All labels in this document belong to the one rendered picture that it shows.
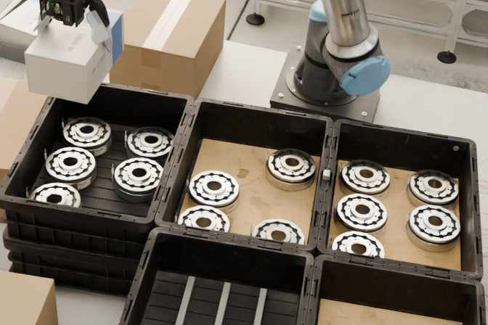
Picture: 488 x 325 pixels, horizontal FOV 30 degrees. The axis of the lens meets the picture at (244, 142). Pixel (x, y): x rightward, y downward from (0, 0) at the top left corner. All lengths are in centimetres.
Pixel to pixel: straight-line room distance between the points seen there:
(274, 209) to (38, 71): 54
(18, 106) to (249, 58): 72
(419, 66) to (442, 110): 143
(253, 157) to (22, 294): 62
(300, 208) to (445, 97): 74
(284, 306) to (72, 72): 58
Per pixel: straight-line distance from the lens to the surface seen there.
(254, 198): 187
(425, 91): 247
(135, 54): 225
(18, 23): 246
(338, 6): 190
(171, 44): 225
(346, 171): 192
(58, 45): 175
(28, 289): 162
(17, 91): 211
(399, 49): 392
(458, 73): 385
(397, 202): 192
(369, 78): 202
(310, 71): 218
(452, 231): 185
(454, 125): 238
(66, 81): 173
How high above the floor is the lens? 211
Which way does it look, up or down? 40 degrees down
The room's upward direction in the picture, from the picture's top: 5 degrees clockwise
